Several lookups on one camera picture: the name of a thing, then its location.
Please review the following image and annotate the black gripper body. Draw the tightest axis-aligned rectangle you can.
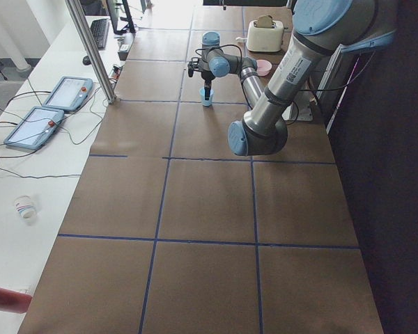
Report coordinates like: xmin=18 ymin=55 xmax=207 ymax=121
xmin=201 ymin=70 xmax=213 ymax=82

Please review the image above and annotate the blue cup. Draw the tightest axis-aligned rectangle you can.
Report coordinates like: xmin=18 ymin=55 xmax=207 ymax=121
xmin=199 ymin=87 xmax=214 ymax=107

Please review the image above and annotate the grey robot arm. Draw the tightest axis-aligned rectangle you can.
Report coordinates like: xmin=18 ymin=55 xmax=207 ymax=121
xmin=188 ymin=1 xmax=398 ymax=156

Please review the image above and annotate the pink bowl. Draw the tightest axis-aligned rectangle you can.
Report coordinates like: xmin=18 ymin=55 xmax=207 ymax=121
xmin=256 ymin=59 xmax=272 ymax=77

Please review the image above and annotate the brown bread slice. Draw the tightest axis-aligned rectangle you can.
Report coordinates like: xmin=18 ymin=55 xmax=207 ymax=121
xmin=256 ymin=15 xmax=274 ymax=29

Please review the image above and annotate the black monitor stand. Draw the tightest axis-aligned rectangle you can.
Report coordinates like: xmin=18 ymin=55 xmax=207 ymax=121
xmin=106 ymin=0 xmax=136 ymax=35

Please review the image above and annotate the black keyboard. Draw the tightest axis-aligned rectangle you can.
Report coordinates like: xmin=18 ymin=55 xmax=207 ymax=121
xmin=90 ymin=19 xmax=109 ymax=50

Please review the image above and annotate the black computer mouse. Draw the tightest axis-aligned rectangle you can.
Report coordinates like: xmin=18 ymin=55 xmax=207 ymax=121
xmin=82 ymin=56 xmax=91 ymax=65

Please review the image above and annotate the far blue teach pendant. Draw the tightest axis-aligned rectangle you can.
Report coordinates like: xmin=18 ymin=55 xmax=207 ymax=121
xmin=42 ymin=76 xmax=93 ymax=113

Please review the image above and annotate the blue teach pendant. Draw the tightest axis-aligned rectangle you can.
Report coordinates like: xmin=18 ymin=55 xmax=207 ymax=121
xmin=3 ymin=106 xmax=65 ymax=150
xmin=42 ymin=76 xmax=93 ymax=113

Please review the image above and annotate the near blue teach pendant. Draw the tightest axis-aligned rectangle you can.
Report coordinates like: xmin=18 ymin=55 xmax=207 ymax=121
xmin=3 ymin=106 xmax=65 ymax=150

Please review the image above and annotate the white side table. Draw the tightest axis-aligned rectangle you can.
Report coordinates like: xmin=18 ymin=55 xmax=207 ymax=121
xmin=0 ymin=15 xmax=140 ymax=314

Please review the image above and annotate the white paper cup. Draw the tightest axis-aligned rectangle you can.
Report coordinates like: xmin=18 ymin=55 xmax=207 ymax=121
xmin=13 ymin=195 xmax=37 ymax=225

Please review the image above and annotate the red cylinder object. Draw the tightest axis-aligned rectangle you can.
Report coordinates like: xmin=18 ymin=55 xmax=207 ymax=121
xmin=0 ymin=288 xmax=32 ymax=314

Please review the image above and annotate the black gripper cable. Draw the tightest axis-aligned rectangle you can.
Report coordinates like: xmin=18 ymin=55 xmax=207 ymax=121
xmin=187 ymin=43 xmax=245 ymax=77

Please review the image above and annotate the aluminium frame post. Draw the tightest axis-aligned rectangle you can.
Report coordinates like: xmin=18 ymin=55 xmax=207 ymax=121
xmin=65 ymin=0 xmax=116 ymax=104

